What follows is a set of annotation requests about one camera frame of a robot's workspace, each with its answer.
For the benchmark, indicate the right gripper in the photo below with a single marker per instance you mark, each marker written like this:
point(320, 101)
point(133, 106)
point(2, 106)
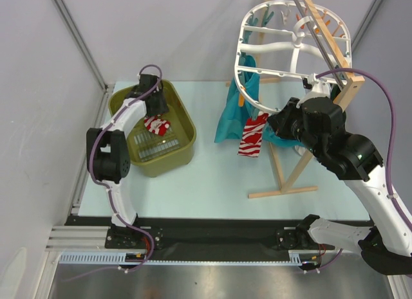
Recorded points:
point(279, 125)

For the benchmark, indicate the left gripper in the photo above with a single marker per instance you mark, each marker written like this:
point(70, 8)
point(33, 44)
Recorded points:
point(162, 108)

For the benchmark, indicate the red white striped sock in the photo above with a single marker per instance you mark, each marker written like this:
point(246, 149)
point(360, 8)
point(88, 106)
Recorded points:
point(252, 136)
point(156, 125)

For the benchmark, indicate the teal blue sock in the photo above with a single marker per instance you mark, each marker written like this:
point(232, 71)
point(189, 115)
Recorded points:
point(233, 118)

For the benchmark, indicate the white plastic clip hanger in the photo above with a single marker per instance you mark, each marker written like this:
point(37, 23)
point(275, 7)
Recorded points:
point(282, 17)

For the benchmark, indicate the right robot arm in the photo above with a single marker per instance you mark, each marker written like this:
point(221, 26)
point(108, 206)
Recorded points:
point(319, 124)

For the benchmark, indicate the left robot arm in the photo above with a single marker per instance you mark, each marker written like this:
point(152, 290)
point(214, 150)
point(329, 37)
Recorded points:
point(108, 159)

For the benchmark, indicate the wooden hanger stand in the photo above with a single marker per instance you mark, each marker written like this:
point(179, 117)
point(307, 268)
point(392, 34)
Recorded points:
point(289, 177)

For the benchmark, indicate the olive green plastic basket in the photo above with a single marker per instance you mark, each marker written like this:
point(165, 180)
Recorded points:
point(154, 155)

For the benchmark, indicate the dark green sock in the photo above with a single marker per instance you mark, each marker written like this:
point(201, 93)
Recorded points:
point(334, 91)

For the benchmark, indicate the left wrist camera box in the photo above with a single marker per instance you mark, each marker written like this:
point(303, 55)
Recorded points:
point(148, 86)

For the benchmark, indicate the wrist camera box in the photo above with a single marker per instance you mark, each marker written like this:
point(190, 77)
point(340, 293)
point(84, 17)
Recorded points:
point(148, 86)
point(315, 88)

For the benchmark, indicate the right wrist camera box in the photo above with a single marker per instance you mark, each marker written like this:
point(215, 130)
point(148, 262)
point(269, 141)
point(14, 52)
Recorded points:
point(315, 88)

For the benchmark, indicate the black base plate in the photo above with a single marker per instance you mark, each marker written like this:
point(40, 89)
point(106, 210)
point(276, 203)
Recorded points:
point(209, 240)

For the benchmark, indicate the white cable duct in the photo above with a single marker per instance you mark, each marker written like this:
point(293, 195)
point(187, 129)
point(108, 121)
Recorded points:
point(131, 259)

